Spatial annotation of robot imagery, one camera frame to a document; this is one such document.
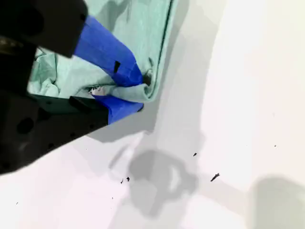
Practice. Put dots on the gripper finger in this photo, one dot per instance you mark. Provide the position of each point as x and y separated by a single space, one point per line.
107 52
119 108

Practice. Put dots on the pale green t-shirt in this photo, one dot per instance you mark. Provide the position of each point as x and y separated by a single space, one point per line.
143 35

